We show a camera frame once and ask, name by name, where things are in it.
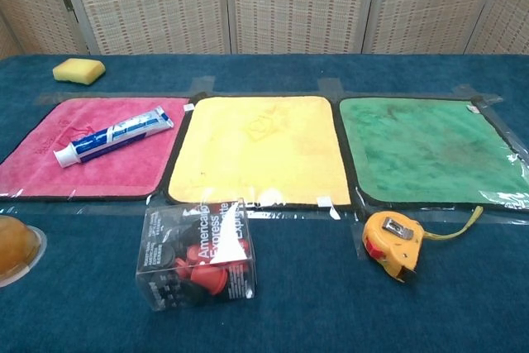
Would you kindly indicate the bamboo folding screen panel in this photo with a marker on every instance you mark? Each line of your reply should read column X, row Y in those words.
column 297, row 1
column 430, row 1
column 504, row 10
column 144, row 1
column 29, row 6

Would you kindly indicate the green microfiber cloth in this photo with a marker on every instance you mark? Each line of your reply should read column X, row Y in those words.
column 421, row 150

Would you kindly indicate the clear box of coffee capsules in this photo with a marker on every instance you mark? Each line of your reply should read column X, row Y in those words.
column 194, row 258

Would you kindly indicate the yellow microfiber cloth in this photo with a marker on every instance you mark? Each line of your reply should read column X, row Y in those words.
column 256, row 154

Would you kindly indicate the pink microfiber cloth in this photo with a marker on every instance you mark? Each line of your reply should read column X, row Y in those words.
column 124, row 175

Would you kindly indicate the blue white toothpaste tube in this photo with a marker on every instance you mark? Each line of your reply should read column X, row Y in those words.
column 111, row 136

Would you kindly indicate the orange jelly cup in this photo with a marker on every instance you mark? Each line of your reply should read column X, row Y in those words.
column 14, row 249

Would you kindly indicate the clear plastic sheet with tape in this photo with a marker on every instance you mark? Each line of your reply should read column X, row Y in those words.
column 297, row 214

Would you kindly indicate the yellow sponge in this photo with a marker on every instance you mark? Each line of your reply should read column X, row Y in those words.
column 78, row 72

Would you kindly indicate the blue felt table cover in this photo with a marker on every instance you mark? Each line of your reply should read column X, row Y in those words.
column 330, row 307

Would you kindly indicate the yellow tape measure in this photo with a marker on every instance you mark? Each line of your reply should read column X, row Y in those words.
column 392, row 249

